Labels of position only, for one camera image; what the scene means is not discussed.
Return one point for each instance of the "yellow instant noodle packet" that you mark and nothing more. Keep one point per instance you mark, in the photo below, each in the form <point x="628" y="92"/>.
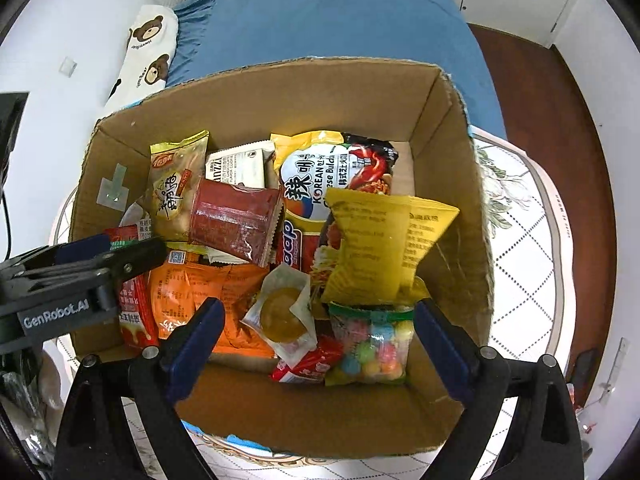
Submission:
<point x="310" y="180"/>

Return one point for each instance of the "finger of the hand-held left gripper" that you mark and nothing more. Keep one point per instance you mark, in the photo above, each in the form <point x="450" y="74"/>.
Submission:
<point x="135" y="260"/>
<point x="80" y="251"/>

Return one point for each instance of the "dark red snack packet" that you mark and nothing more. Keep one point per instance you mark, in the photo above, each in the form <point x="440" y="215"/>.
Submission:
<point x="235" y="220"/>

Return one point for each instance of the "white chocolate wafer packet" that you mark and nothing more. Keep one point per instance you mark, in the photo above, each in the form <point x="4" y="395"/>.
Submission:
<point x="240" y="165"/>

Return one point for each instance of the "clear packet brown round cake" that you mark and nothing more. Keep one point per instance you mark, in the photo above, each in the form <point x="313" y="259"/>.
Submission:
<point x="282" y="310"/>

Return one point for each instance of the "plain yellow snack packet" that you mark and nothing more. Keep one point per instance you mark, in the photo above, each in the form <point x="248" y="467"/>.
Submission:
<point x="370" y="245"/>

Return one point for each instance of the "black monitor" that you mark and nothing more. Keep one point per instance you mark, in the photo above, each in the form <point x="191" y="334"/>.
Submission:
<point x="10" y="130"/>

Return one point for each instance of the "colourful candy ball bag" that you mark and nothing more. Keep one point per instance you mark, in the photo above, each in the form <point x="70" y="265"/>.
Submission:
<point x="372" y="350"/>

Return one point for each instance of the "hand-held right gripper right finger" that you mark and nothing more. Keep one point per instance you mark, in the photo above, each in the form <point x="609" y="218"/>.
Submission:
<point x="445" y="350"/>

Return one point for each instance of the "yellow-green egg snack packet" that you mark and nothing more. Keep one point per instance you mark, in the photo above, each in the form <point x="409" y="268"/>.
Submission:
<point x="172" y="195"/>

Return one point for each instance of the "crumpled plastic bag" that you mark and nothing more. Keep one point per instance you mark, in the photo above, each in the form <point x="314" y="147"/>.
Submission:
<point x="30" y="410"/>

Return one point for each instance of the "blue blanket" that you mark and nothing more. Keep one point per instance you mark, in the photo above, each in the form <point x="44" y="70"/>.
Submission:
<point x="325" y="20"/>

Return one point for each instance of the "small red white packet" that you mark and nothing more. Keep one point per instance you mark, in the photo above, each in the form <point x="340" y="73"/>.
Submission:
<point x="305" y="365"/>

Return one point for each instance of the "red sauce packet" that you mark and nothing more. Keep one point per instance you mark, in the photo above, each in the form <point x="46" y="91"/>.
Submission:
<point x="135" y="320"/>

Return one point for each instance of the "orange snack packet square code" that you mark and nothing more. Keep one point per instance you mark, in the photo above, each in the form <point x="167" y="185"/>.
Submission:
<point x="185" y="290"/>

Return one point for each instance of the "cardboard box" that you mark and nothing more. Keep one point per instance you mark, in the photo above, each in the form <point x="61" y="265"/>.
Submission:
<point x="310" y="410"/>

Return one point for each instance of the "bear print pillow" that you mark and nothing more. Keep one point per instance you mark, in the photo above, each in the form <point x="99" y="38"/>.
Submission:
<point x="150" y="45"/>

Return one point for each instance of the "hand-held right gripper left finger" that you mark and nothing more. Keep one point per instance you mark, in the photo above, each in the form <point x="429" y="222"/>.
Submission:
<point x="195" y="345"/>

